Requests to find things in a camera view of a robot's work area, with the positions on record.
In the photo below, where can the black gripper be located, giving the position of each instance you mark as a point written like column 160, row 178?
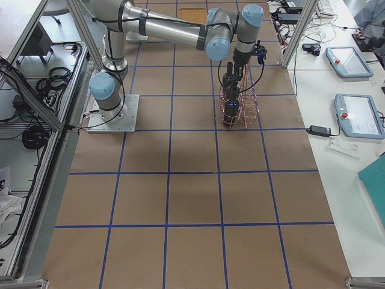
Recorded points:
column 240, row 58

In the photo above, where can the dark wine bottle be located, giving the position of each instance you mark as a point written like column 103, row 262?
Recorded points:
column 227, row 80
column 231, row 91

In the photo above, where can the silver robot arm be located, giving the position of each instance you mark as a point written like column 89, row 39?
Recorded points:
column 223, row 31

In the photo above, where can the dark wine bottle end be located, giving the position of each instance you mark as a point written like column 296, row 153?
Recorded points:
column 230, row 106

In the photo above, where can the wooden tray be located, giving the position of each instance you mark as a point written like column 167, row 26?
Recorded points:
column 197, row 15

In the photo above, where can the black power adapter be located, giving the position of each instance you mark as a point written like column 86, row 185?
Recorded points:
column 319, row 131

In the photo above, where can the teach pendant far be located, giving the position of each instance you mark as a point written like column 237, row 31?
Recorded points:
column 348, row 62

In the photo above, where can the teach pendant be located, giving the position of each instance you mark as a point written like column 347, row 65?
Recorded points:
column 358, row 117
column 348, row 62

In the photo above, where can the teach pendant near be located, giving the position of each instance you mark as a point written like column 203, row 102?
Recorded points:
column 358, row 117

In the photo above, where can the teal box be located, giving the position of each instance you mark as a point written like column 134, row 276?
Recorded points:
column 372, row 178

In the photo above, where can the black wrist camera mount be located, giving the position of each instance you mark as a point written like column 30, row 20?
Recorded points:
column 260, row 52

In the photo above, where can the copper wire wine basket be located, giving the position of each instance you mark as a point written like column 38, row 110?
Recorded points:
column 248, row 110

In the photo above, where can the aluminium frame post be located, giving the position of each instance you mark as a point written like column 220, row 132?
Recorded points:
column 298, row 32

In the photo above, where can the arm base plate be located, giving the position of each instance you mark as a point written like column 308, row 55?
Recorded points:
column 120, row 119

